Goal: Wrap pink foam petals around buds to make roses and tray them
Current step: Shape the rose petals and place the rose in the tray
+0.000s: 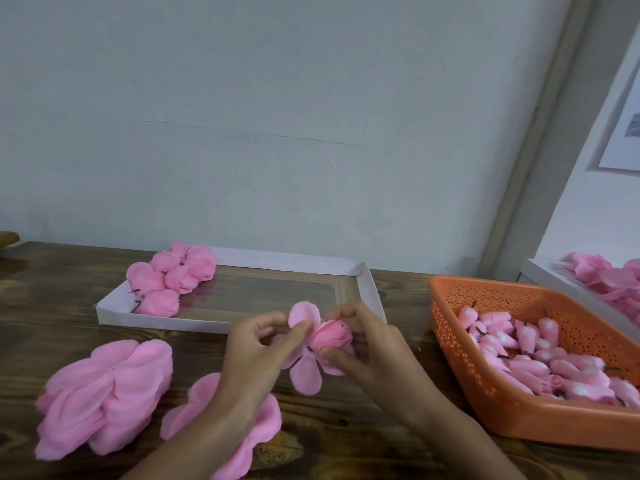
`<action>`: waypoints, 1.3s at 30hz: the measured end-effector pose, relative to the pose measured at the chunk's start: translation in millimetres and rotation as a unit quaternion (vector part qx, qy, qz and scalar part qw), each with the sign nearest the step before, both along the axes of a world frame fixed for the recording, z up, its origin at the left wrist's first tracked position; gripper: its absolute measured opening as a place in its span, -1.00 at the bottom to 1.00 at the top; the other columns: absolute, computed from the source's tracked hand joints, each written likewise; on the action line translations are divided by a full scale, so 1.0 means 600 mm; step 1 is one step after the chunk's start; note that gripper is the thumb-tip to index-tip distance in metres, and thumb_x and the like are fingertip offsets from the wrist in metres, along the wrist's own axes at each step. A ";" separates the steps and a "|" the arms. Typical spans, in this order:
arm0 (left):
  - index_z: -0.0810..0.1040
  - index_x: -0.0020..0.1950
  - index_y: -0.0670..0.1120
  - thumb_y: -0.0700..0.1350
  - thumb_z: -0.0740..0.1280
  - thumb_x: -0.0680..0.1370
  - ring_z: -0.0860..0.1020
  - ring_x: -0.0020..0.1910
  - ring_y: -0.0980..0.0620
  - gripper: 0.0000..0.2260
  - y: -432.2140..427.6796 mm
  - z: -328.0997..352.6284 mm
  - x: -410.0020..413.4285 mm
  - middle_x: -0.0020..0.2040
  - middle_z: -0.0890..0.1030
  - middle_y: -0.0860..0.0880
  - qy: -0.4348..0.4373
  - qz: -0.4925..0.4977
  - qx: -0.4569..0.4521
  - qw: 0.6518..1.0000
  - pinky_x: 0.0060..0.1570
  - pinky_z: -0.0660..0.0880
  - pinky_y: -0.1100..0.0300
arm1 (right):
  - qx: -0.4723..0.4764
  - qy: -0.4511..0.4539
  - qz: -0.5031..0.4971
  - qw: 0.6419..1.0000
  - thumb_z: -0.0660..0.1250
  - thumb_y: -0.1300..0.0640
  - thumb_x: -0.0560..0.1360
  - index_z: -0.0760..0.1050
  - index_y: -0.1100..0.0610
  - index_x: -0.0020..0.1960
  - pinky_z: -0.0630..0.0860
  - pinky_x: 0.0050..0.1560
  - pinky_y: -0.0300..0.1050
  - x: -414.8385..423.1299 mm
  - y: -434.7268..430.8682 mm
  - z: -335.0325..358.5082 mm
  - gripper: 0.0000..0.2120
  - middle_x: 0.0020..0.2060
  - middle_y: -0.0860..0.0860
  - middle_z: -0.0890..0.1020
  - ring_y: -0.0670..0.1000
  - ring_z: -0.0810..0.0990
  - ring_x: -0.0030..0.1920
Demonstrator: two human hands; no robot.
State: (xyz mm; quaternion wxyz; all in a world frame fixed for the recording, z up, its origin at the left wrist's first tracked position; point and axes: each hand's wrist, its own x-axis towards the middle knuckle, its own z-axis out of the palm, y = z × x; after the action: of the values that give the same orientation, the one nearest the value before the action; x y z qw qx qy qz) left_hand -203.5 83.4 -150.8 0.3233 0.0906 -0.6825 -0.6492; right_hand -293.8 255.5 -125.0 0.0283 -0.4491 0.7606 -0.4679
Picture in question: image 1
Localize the pile of pink petals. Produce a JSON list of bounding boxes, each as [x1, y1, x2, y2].
[[560, 251, 640, 324]]

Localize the person's left forearm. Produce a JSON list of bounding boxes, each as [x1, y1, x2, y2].
[[122, 399, 263, 480]]

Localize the white paper notice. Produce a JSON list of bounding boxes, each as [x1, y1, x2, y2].
[[598, 69, 640, 173]]

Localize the person's right forearm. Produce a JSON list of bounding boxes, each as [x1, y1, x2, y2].
[[408, 395, 527, 480]]

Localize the group of finished pink roses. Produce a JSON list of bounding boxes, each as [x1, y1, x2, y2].
[[126, 241, 218, 318]]

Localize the pink petal flower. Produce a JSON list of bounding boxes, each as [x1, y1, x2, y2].
[[186, 245, 218, 283]]

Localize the stack of pink petals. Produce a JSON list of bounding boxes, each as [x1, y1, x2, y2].
[[160, 371, 283, 480], [34, 339, 174, 462]]

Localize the person's left hand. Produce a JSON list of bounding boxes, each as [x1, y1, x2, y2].
[[215, 311, 315, 421]]

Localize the orange plastic basket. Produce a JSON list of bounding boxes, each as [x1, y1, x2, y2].
[[429, 275, 640, 453]]

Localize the pink rose buds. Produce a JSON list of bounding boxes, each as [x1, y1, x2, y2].
[[457, 307, 640, 406]]

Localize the person's right hand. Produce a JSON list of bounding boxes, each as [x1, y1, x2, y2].
[[320, 301, 448, 421]]

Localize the white shallow tray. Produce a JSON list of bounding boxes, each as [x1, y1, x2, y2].
[[96, 245, 388, 335]]

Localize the grey door frame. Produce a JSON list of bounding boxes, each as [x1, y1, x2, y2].
[[478, 0, 636, 279]]

